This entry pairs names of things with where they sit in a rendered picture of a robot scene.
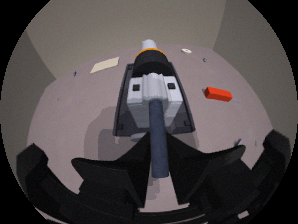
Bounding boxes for blue-grey metal shaft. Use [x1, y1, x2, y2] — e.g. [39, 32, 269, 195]
[149, 99, 169, 179]

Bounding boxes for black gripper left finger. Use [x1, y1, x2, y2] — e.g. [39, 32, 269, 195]
[71, 132, 152, 208]

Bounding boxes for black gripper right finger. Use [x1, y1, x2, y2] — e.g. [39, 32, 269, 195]
[165, 131, 246, 205]

